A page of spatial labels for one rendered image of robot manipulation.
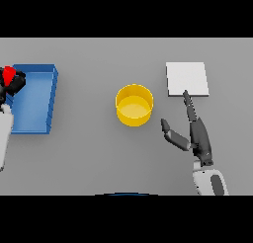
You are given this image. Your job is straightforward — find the yellow bowl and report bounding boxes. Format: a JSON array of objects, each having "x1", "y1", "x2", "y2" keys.
[{"x1": 115, "y1": 83, "x2": 155, "y2": 127}]

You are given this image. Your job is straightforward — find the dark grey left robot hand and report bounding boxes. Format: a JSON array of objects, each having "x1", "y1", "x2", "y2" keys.
[{"x1": 0, "y1": 67, "x2": 27, "y2": 106}]

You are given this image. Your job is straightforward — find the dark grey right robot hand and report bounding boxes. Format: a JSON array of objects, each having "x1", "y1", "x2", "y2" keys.
[{"x1": 160, "y1": 89, "x2": 214, "y2": 167}]

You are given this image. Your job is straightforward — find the blue tray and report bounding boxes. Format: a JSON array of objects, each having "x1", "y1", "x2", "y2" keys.
[{"x1": 4, "y1": 63, "x2": 59, "y2": 135}]

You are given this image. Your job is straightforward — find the red beaker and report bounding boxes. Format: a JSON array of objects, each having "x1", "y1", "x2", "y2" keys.
[{"x1": 2, "y1": 65, "x2": 17, "y2": 87}]

